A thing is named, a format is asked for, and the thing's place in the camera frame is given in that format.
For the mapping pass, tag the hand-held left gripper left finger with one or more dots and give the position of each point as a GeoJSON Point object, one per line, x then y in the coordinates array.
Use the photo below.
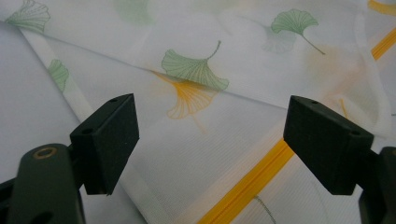
{"type": "Point", "coordinates": [106, 146]}

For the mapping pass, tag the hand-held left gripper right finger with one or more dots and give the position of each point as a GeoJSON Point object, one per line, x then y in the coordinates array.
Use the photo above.
{"type": "Point", "coordinates": [327, 146]}

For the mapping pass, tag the white mesh leaf-print laundry bag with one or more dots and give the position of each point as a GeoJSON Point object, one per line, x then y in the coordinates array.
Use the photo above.
{"type": "Point", "coordinates": [218, 140]}

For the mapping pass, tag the pale blue table mat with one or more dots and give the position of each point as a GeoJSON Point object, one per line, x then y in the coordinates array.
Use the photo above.
{"type": "Point", "coordinates": [31, 93]}

